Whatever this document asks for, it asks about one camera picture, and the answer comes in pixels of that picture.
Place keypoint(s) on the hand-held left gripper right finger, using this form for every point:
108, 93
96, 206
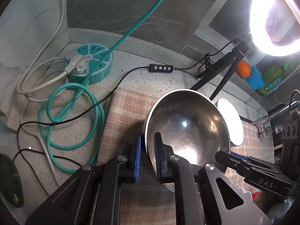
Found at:
157, 154

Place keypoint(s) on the stainless steel bowl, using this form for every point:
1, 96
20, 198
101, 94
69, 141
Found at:
187, 121

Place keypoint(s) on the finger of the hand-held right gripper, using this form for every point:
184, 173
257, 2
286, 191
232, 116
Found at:
257, 161
225, 157

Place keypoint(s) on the round teal power strip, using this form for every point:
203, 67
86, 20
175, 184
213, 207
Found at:
140, 21
100, 75

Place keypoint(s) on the black tripod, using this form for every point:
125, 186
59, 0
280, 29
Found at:
234, 54

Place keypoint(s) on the chrome faucet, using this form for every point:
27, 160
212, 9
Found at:
262, 121

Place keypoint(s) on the green dish soap bottle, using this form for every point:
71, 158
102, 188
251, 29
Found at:
274, 75

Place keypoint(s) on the blue ribbed cup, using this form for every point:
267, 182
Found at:
255, 78

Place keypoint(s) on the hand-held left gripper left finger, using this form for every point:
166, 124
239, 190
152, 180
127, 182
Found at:
138, 159

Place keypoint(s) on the plaid table cloth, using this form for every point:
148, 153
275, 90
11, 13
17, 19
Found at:
121, 121

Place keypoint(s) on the green glass dish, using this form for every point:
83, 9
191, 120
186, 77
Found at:
9, 180

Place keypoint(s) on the light blue bowl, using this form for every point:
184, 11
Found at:
232, 121

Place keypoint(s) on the orange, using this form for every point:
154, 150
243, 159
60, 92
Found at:
243, 69

